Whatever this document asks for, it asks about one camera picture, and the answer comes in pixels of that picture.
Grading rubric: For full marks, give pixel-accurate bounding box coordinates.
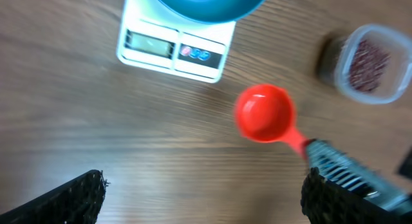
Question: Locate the blue bowl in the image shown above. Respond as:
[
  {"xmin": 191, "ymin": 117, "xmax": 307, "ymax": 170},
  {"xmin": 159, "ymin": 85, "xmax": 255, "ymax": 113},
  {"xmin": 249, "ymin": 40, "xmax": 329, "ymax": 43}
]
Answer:
[{"xmin": 159, "ymin": 0, "xmax": 265, "ymax": 24}]

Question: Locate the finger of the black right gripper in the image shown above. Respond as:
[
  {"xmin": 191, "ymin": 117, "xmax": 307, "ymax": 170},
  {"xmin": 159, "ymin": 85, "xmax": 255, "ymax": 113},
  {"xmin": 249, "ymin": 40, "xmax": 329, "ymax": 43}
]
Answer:
[{"xmin": 304, "ymin": 139, "xmax": 411, "ymax": 214}]

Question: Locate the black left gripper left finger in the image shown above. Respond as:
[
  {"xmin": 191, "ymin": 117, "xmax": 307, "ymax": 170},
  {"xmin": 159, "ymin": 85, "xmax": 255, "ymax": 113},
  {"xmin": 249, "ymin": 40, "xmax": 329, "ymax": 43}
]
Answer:
[{"xmin": 1, "ymin": 169, "xmax": 108, "ymax": 224}]

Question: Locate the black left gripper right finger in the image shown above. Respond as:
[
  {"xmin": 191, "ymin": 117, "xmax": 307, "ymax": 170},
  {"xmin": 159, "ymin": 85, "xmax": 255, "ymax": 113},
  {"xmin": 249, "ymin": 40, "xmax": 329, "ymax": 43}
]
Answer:
[{"xmin": 301, "ymin": 167, "xmax": 402, "ymax": 224}]

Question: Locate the clear plastic bean container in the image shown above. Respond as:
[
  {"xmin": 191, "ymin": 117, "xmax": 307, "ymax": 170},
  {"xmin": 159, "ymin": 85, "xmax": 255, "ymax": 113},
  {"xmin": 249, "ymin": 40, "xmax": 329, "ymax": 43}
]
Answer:
[{"xmin": 317, "ymin": 24, "xmax": 411, "ymax": 105}]

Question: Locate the white digital kitchen scale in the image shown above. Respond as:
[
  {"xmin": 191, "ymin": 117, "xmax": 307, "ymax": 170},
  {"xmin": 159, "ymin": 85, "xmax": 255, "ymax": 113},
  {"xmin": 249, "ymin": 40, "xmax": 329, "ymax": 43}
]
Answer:
[{"xmin": 117, "ymin": 0, "xmax": 236, "ymax": 83}]

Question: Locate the pile of red beans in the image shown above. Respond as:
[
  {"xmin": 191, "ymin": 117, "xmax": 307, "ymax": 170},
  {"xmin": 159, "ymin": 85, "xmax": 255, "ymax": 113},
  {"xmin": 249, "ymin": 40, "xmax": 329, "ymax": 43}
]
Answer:
[{"xmin": 349, "ymin": 39, "xmax": 391, "ymax": 93}]

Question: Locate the orange plastic measuring scoop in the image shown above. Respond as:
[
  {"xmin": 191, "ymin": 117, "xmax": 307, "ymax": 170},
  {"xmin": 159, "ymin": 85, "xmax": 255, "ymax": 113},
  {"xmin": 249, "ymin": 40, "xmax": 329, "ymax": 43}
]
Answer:
[{"xmin": 234, "ymin": 84, "xmax": 309, "ymax": 159}]

